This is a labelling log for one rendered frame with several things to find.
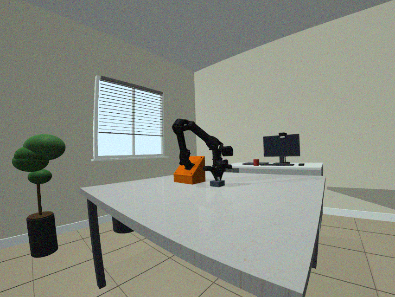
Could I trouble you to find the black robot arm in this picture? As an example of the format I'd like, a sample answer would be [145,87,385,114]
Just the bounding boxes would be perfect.
[172,119,233,171]

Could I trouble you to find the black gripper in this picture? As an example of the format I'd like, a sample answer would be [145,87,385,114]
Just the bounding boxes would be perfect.
[203,156,232,181]

